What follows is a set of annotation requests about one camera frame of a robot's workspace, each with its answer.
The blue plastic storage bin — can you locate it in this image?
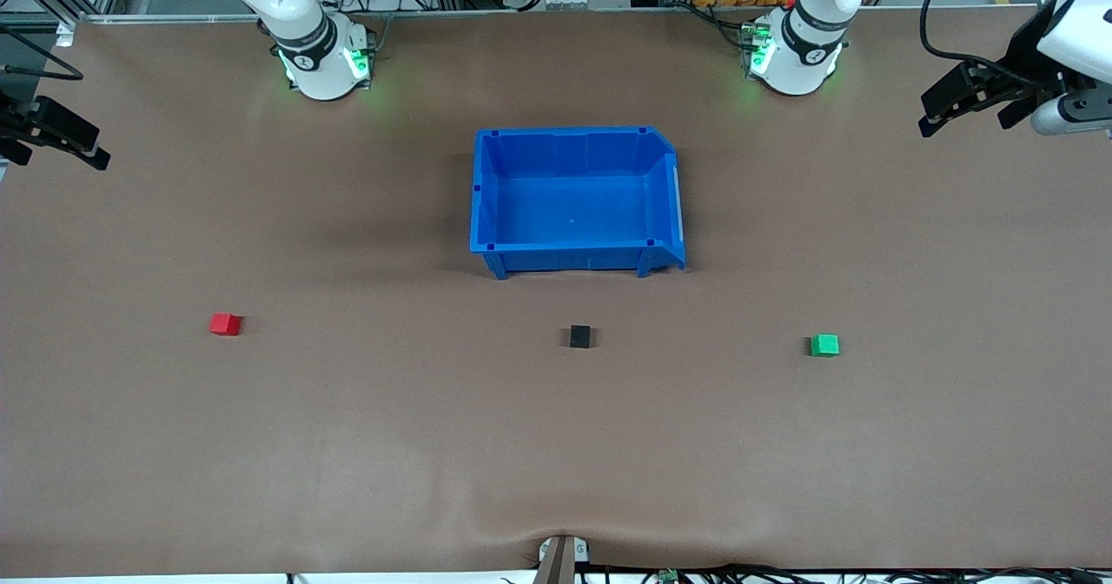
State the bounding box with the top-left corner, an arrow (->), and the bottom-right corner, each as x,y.
469,126 -> 687,281

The brown table mat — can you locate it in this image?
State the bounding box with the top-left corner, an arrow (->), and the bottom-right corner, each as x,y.
0,6 -> 1112,578

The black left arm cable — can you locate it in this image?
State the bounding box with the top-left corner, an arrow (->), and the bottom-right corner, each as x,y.
919,0 -> 1056,90

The metal clamp bracket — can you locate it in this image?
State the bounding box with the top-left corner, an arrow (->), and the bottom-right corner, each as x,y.
532,534 -> 592,584

